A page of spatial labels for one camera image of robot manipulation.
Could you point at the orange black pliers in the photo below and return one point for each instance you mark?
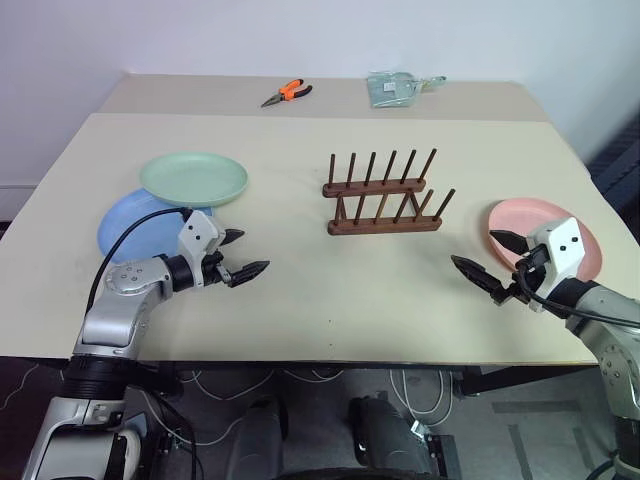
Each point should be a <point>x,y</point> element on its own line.
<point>292,90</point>

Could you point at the dark rounded shape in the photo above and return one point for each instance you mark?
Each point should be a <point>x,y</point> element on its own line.
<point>385,430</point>
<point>260,435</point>

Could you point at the clear bag with green contents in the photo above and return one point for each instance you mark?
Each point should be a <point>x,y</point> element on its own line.
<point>392,92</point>

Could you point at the blue plate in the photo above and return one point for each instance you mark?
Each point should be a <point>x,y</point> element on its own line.
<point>145,237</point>

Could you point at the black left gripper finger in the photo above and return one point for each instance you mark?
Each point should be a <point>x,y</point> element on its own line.
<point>234,236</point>
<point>247,272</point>

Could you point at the black table frame bar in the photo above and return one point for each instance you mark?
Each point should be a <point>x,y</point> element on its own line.
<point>525,376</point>

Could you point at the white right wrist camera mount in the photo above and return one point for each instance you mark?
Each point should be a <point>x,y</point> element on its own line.
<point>565,245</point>

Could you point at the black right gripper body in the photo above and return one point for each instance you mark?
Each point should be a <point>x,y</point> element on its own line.
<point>532,260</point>

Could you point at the pink red plate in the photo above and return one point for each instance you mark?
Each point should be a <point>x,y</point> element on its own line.
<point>520,215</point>

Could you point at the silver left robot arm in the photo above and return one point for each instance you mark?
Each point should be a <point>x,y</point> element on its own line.
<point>120,280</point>

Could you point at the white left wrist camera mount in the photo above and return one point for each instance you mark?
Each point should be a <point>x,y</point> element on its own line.
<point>197,232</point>

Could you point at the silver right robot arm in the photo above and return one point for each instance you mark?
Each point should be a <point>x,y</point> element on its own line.
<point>610,310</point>

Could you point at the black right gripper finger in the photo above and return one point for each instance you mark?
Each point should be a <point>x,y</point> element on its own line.
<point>510,241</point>
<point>475,272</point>

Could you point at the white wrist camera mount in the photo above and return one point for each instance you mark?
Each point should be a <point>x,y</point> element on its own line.
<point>197,232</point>
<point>565,245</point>

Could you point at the wooden dish rack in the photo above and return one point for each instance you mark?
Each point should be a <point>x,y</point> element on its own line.
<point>385,227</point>

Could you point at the black ribbed object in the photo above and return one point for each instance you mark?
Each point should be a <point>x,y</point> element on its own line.
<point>620,160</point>

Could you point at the green plate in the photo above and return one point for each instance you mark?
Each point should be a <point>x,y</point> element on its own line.
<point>192,175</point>

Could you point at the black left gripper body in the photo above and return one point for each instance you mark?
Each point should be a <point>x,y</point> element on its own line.
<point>215,270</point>

